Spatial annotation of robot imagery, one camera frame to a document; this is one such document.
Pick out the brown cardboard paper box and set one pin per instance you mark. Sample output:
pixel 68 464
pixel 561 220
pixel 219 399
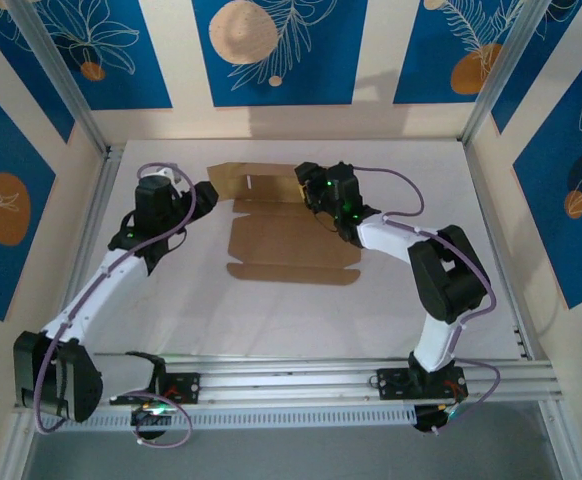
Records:
pixel 291 240

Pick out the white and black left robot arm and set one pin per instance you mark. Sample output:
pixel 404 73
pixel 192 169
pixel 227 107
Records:
pixel 96 295

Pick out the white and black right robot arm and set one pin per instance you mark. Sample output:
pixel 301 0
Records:
pixel 386 240

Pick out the aluminium side rail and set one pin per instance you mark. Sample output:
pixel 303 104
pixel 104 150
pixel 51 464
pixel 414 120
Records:
pixel 482 190
pixel 106 170

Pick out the aluminium corner post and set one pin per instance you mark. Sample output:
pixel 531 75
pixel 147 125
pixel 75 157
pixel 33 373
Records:
pixel 508 65
pixel 56 65

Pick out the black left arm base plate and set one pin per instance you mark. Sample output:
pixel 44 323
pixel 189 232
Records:
pixel 186 387

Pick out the aluminium frame cross rails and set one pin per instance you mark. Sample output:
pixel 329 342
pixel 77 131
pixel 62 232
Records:
pixel 291 385

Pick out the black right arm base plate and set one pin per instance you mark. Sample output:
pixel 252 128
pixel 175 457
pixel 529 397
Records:
pixel 393 382

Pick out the aluminium frame leg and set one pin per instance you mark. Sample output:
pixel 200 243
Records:
pixel 561 445
pixel 13 450

